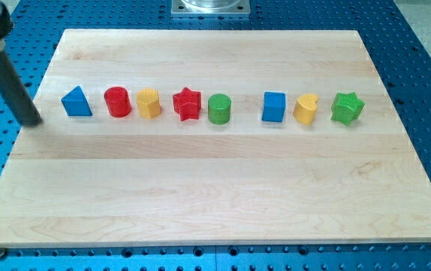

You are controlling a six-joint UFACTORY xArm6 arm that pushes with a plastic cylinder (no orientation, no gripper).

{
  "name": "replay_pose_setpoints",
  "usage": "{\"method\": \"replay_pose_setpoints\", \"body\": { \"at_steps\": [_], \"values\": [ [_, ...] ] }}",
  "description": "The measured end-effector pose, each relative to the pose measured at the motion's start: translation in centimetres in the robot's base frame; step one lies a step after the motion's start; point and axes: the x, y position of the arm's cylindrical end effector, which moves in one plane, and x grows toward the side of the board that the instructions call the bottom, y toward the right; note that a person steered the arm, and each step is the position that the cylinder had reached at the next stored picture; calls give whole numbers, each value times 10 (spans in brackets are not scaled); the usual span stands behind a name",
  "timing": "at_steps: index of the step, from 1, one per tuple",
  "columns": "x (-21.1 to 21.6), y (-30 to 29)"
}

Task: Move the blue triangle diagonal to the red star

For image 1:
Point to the red star block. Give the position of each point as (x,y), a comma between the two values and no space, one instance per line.
(187,104)

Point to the green star block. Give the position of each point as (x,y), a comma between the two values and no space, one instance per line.
(346,108)

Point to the blue triangle block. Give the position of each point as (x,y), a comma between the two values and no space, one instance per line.
(76,104)

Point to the green cylinder block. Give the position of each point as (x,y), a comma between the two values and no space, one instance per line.
(219,109)

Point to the blue cube block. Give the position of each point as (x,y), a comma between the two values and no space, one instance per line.
(274,107)

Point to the wooden board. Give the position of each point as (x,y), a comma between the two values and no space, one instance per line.
(102,181)

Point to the yellow pentagon block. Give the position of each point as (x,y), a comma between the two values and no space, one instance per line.
(148,103)

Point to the yellow heart block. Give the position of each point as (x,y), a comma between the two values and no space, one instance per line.
(305,108)

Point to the red cylinder block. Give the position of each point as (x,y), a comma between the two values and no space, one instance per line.
(117,101)

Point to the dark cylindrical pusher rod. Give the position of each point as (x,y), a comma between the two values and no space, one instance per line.
(15,95)

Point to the left corner clamp screw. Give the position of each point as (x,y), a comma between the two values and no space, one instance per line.
(3,253)

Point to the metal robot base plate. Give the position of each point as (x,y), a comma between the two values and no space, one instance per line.
(189,7)

